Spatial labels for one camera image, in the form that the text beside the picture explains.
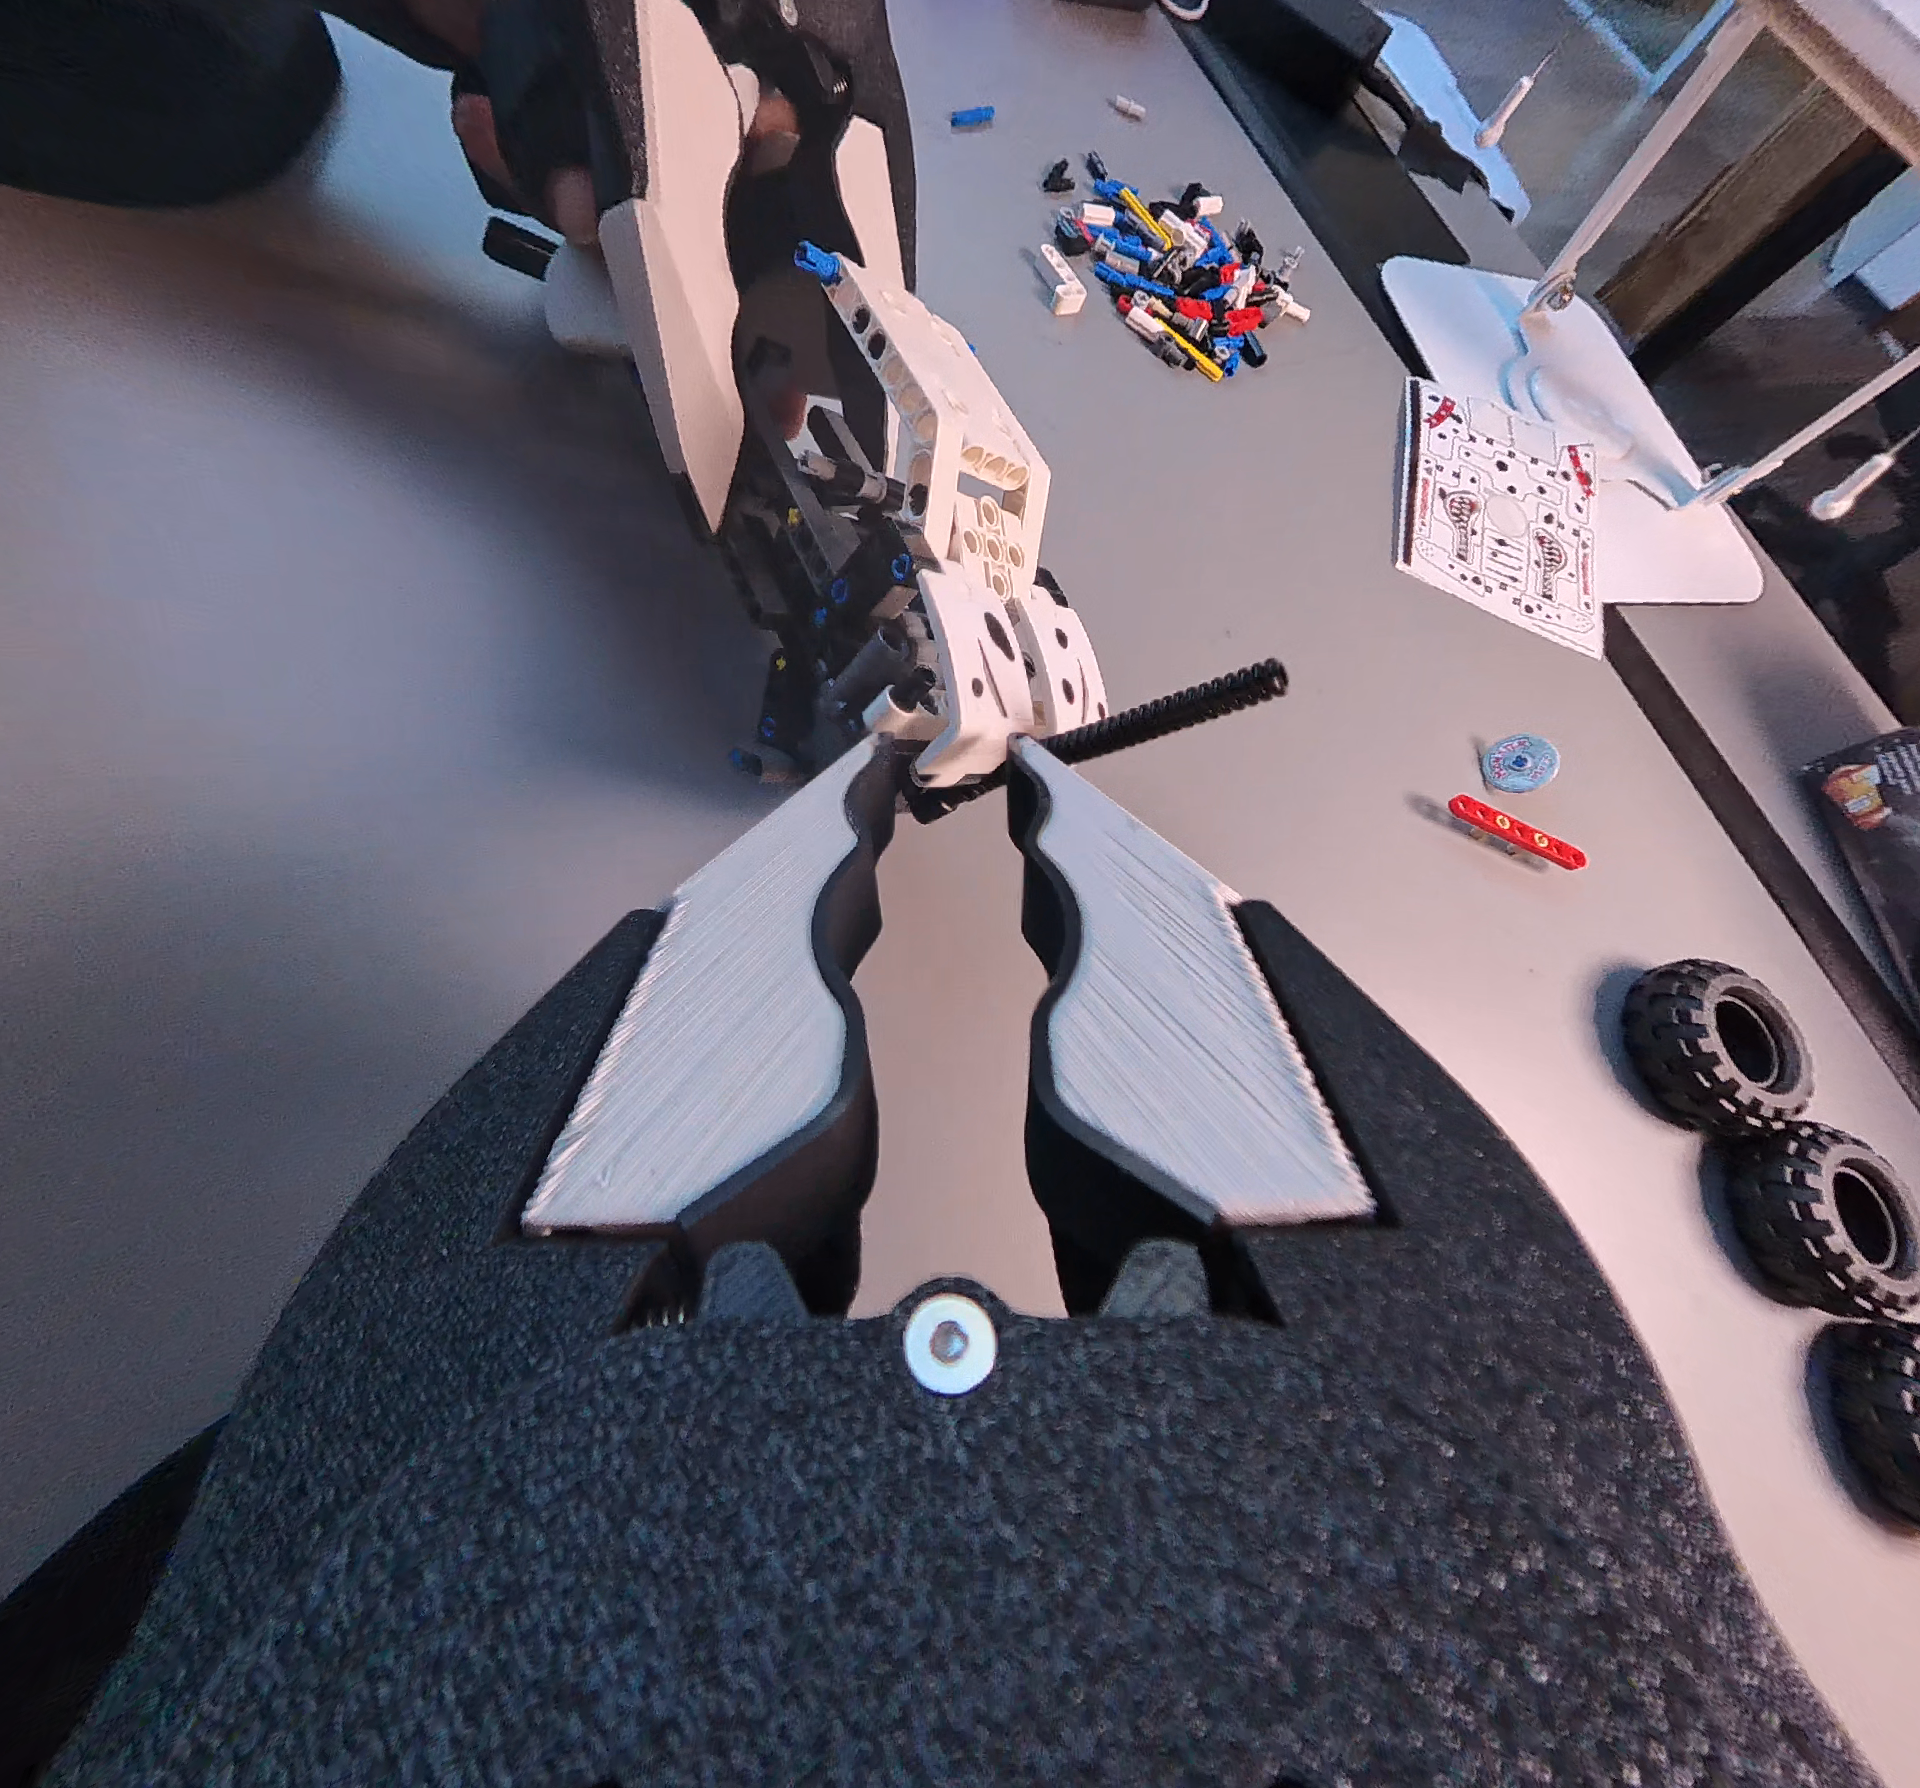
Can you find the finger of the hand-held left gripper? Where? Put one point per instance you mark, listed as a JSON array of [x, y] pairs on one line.
[[676, 259], [875, 199]]

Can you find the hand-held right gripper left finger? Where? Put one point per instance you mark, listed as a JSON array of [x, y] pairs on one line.
[[706, 1070]]

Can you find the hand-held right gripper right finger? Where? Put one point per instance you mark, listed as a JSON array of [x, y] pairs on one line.
[[1186, 1070]]

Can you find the toy brick model car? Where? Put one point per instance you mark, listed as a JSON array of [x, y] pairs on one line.
[[978, 484]]

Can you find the person's left forearm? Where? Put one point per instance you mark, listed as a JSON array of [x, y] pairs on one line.
[[181, 20]]

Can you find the white angled brick piece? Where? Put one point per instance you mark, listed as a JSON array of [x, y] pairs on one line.
[[1060, 280]]

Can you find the pile of small brick pieces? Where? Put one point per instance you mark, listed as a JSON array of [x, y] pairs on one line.
[[1170, 275]]

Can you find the red brick beam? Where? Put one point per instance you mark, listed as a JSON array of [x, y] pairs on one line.
[[1517, 832]]

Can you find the round grey disc piece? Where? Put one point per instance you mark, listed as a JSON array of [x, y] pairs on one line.
[[1522, 760]]

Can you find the black power brick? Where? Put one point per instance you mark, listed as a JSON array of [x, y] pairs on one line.
[[1297, 20]]

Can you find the black toy tyre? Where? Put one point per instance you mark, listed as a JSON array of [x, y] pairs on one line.
[[1886, 1414], [1717, 1045], [1825, 1221]]

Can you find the sticker sheet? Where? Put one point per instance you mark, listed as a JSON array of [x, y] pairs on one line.
[[1500, 514]]

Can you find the book stand with white base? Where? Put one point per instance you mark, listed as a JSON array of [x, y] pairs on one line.
[[1559, 379]]

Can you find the black toy set box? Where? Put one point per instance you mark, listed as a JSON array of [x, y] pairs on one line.
[[1876, 859]]

